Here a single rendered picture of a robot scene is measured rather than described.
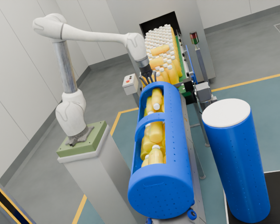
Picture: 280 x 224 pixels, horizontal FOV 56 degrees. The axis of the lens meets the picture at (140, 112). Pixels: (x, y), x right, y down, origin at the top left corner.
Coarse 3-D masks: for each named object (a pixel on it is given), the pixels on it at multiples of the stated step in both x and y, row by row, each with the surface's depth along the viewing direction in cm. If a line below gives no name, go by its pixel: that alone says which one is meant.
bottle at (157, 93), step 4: (156, 88) 179; (152, 92) 178; (156, 92) 174; (160, 92) 176; (152, 96) 173; (156, 96) 170; (160, 96) 172; (152, 100) 169; (156, 100) 167; (160, 100) 168; (152, 104) 169; (160, 104) 168
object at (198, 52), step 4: (196, 52) 238; (200, 52) 237; (200, 56) 239; (200, 60) 241; (200, 64) 243; (204, 68) 245; (204, 72) 247; (204, 76) 249; (204, 80) 251; (208, 84) 253
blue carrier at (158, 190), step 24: (144, 96) 186; (168, 96) 163; (144, 120) 144; (168, 120) 140; (168, 144) 123; (144, 168) 111; (168, 168) 109; (144, 192) 112; (168, 192) 111; (192, 192) 111; (168, 216) 119
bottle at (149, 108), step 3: (150, 96) 183; (147, 99) 183; (150, 99) 180; (147, 102) 179; (150, 102) 176; (147, 105) 175; (150, 105) 173; (147, 108) 172; (150, 108) 171; (153, 108) 171; (147, 111) 172; (150, 111) 170; (153, 111) 171
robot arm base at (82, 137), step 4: (88, 128) 194; (92, 128) 196; (80, 132) 186; (84, 132) 188; (88, 132) 191; (68, 136) 188; (72, 136) 186; (76, 136) 186; (80, 136) 186; (84, 136) 186; (68, 140) 190; (72, 140) 185; (76, 140) 186; (80, 140) 185; (84, 140) 184; (72, 144) 183
